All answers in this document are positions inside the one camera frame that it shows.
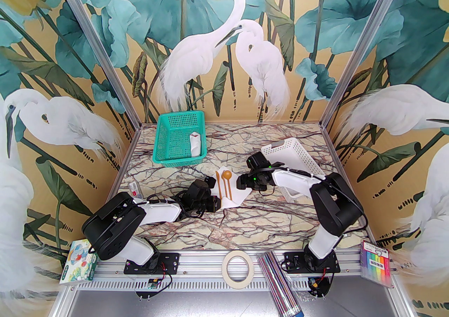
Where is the white paper napkin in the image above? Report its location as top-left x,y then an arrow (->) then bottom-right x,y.
213,165 -> 250,209

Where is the rolled white napkin bundle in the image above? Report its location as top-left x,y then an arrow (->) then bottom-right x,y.
189,132 -> 203,158

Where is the white tape roll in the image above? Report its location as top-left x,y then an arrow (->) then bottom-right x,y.
222,250 -> 254,290

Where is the white perforated plastic basket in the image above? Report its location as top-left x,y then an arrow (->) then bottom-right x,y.
261,137 -> 326,201

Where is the teal plastic mesh basket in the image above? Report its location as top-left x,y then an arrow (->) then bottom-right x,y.
153,111 -> 207,168

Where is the shiny striped stick bundle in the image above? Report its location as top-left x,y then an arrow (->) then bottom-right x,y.
257,251 -> 303,317

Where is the small circuit board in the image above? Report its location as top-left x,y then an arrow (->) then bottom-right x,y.
135,275 -> 172,301
307,268 -> 334,299

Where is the colourful cartoon print box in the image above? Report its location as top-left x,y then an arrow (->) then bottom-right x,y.
59,238 -> 102,286

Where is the coloured marker pack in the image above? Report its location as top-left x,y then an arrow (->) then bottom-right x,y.
359,240 -> 394,289

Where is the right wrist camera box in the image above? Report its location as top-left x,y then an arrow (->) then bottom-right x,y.
247,153 -> 270,169

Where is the aluminium front rail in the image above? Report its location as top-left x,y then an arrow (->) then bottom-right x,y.
92,248 -> 390,292

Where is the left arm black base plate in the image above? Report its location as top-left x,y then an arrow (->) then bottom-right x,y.
124,252 -> 180,275

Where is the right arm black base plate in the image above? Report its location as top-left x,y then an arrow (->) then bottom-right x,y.
283,251 -> 341,275

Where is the aluminium frame post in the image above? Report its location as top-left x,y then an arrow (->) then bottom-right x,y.
320,0 -> 411,128
45,0 -> 142,126

